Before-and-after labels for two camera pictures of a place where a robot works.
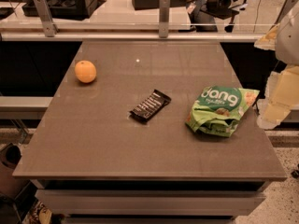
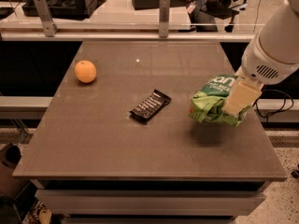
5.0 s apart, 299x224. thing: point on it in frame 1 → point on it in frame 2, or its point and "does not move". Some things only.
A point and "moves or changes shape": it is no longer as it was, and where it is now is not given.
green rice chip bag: (218, 109) moves or changes shape
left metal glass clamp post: (44, 11) does not move
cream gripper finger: (281, 97) → (241, 95)
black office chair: (224, 2) does not move
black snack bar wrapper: (148, 108) does not move
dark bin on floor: (9, 159) does not move
